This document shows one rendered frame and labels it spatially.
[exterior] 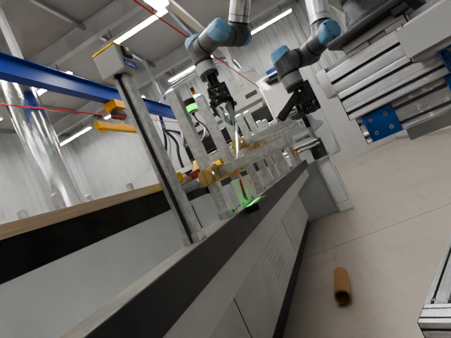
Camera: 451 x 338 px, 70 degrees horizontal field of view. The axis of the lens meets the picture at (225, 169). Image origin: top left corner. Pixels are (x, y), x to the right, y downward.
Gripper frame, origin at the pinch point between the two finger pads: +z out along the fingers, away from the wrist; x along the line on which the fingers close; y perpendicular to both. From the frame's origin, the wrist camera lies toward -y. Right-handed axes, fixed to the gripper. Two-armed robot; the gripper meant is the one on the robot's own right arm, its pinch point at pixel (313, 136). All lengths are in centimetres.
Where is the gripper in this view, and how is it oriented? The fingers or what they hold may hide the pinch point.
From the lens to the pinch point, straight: 125.7
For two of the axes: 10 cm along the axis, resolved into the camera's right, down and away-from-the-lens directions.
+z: 4.2, 9.1, -0.5
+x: 3.1, -0.9, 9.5
